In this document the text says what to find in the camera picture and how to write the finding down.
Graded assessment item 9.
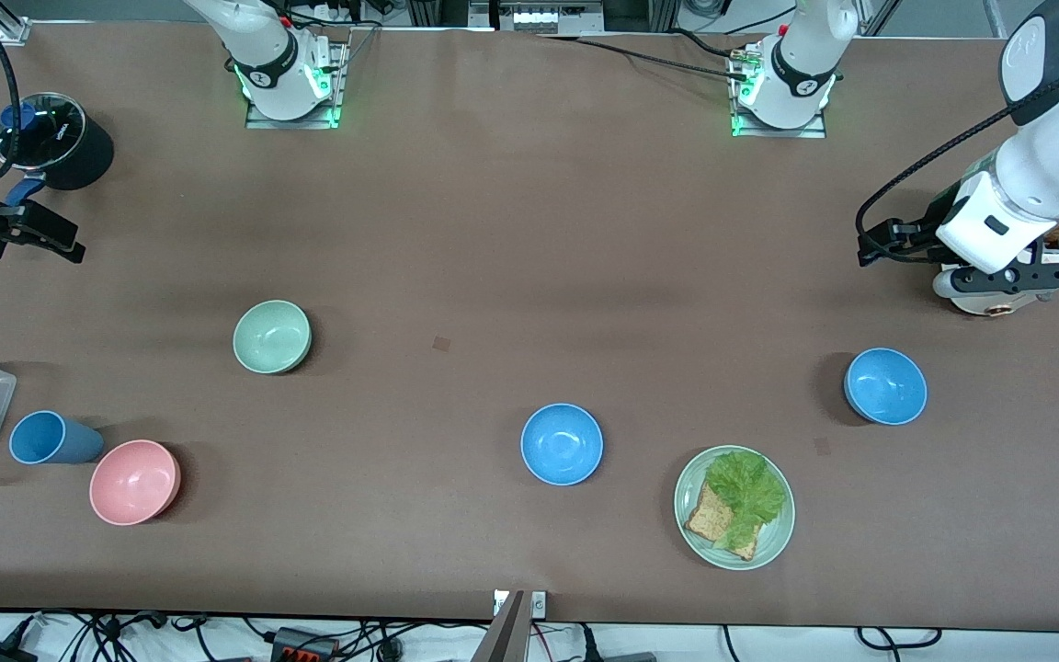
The black braided cable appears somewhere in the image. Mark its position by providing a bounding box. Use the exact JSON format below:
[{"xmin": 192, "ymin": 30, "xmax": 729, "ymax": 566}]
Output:
[{"xmin": 537, "ymin": 33, "xmax": 749, "ymax": 82}]

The green lettuce leaf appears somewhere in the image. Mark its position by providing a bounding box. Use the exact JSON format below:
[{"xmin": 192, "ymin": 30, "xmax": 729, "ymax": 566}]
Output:
[{"xmin": 705, "ymin": 450, "xmax": 788, "ymax": 552}]

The glass pot lid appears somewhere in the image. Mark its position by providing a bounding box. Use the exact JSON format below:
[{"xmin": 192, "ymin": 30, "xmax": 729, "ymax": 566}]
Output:
[{"xmin": 0, "ymin": 92, "xmax": 87, "ymax": 172}]

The brown bread slice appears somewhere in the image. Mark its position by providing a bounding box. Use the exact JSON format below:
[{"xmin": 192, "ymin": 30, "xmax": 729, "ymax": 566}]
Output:
[{"xmin": 683, "ymin": 482, "xmax": 759, "ymax": 563}]

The green bowl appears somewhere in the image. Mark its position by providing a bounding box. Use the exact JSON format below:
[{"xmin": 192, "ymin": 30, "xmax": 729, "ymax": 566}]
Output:
[{"xmin": 233, "ymin": 300, "xmax": 313, "ymax": 376}]

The pink bowl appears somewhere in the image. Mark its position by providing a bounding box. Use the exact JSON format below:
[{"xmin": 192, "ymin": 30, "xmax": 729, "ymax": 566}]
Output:
[{"xmin": 89, "ymin": 439, "xmax": 183, "ymax": 527}]

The blue cup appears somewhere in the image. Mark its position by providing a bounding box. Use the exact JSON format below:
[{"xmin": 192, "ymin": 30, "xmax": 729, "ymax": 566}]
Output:
[{"xmin": 9, "ymin": 410, "xmax": 107, "ymax": 466}]

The blue bowl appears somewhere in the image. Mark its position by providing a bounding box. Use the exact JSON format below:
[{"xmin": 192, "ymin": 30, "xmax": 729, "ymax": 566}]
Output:
[
  {"xmin": 520, "ymin": 403, "xmax": 605, "ymax": 486},
  {"xmin": 843, "ymin": 348, "xmax": 928, "ymax": 427}
]

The white table clamp bracket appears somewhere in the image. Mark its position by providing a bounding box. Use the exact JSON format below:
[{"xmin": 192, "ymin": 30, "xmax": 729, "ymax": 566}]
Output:
[{"xmin": 493, "ymin": 590, "xmax": 549, "ymax": 617}]

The black looped floor cable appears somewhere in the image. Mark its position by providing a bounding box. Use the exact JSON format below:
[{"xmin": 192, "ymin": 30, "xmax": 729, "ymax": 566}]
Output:
[{"xmin": 855, "ymin": 626, "xmax": 944, "ymax": 652}]

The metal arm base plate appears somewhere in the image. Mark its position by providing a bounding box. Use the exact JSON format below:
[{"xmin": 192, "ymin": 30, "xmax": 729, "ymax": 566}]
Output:
[
  {"xmin": 245, "ymin": 37, "xmax": 348, "ymax": 130},
  {"xmin": 730, "ymin": 41, "xmax": 829, "ymax": 140}
]

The light green plate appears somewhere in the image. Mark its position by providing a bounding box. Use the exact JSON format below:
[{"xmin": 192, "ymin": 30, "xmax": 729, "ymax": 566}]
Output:
[{"xmin": 673, "ymin": 445, "xmax": 797, "ymax": 572}]

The grey electronics box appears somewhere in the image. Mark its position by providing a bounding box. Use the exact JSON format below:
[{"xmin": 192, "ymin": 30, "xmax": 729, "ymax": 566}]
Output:
[{"xmin": 493, "ymin": 0, "xmax": 606, "ymax": 34}]

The black pot with blue handle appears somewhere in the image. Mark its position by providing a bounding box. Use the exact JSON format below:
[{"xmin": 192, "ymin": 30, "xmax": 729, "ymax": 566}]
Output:
[{"xmin": 0, "ymin": 92, "xmax": 117, "ymax": 205}]

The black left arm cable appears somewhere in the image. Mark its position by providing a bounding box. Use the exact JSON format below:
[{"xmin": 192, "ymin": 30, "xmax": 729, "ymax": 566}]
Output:
[{"xmin": 855, "ymin": 51, "xmax": 1059, "ymax": 268}]

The grey camera stand pole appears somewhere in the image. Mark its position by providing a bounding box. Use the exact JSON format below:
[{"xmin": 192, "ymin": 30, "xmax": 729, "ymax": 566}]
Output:
[{"xmin": 472, "ymin": 590, "xmax": 530, "ymax": 662}]

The thin black cable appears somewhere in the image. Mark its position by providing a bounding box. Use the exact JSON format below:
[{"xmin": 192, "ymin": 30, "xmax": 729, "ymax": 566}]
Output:
[{"xmin": 667, "ymin": 28, "xmax": 751, "ymax": 63}]

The black and red power strip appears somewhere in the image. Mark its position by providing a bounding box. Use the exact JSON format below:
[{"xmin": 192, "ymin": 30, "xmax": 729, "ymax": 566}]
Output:
[{"xmin": 270, "ymin": 627, "xmax": 339, "ymax": 662}]

